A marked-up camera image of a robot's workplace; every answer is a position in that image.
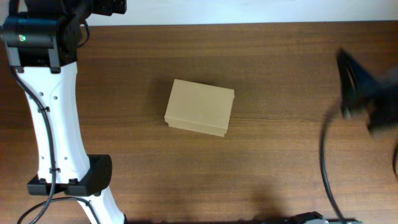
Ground cardboard box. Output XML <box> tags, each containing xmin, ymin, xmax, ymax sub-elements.
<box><xmin>164</xmin><ymin>79</ymin><xmax>234</xmax><ymax>137</ymax></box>

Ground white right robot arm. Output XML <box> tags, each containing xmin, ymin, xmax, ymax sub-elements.
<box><xmin>336</xmin><ymin>49</ymin><xmax>397</xmax><ymax>134</ymax></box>

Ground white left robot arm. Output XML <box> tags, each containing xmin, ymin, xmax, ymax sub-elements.
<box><xmin>1</xmin><ymin>0</ymin><xmax>127</xmax><ymax>223</ymax></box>

